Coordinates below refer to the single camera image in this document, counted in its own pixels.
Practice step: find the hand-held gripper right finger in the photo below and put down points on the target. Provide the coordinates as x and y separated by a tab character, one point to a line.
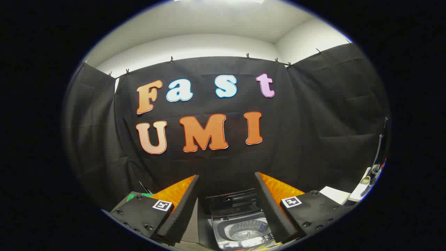
268	205

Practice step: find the green garment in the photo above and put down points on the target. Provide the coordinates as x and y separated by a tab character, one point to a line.
134	197

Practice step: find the black backdrop cloth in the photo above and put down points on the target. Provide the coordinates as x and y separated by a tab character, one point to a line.
226	160

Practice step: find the grey washing machine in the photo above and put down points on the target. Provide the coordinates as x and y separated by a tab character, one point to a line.
240	232

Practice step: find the thin black rod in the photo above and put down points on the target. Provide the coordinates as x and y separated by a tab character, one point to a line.
145	187

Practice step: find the white sheet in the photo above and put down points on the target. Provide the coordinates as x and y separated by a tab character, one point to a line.
336	195

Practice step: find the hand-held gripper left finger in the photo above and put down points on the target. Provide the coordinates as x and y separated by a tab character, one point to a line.
186	205

